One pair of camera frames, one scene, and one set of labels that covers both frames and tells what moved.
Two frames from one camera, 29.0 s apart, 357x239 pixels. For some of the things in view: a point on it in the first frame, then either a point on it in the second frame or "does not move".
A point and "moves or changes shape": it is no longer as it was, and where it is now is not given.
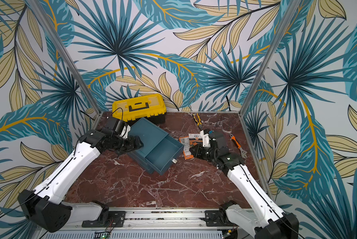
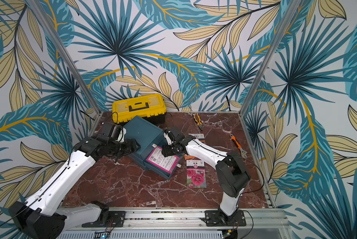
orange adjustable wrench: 243,153 does not move
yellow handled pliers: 199,123 does not move
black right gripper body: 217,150 -> 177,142
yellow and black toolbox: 131,110 does not move
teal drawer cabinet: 159,147 moves or changes shape
